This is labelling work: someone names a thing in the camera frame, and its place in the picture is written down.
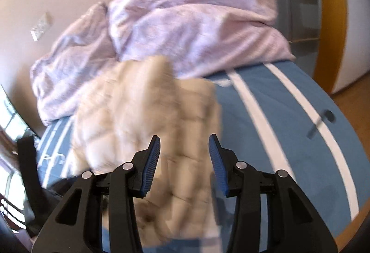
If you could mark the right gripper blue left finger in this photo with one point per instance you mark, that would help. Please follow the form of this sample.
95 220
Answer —
75 225

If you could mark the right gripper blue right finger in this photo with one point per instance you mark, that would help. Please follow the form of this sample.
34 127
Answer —
294 225

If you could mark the cream quilted down jacket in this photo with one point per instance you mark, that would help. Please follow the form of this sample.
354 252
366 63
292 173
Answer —
117 115

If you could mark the flat screen television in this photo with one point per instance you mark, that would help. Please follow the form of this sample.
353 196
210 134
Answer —
11 121

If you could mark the blue white striped bed sheet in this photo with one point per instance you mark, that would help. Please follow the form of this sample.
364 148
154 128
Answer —
275 116

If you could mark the lilac floral duvet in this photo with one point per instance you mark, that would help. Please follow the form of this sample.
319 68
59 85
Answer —
199 37

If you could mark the wooden framed glass door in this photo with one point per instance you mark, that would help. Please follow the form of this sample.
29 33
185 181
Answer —
316 31

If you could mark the white wall socket plate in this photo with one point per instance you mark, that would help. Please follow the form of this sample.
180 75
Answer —
41 27

